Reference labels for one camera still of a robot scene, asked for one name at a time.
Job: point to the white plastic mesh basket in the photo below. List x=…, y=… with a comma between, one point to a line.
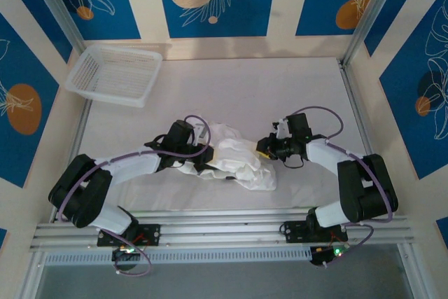
x=112, y=75

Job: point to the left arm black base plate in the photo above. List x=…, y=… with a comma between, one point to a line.
x=154, y=234

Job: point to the black electronics box green light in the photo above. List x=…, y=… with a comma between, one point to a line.
x=122, y=255
x=327, y=255

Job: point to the white t-shirt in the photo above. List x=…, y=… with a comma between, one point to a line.
x=238, y=159

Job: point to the aluminium side rail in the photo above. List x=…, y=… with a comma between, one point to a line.
x=78, y=138
x=357, y=110

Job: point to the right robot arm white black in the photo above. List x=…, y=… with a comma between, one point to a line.
x=325, y=155

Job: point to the aluminium frame post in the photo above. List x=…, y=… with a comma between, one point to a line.
x=371, y=8
x=56, y=1

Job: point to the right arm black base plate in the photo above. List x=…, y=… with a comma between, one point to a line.
x=294, y=230

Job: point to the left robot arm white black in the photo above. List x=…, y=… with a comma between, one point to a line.
x=133, y=166

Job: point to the aluminium mounting rail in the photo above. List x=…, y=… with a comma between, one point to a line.
x=224, y=232

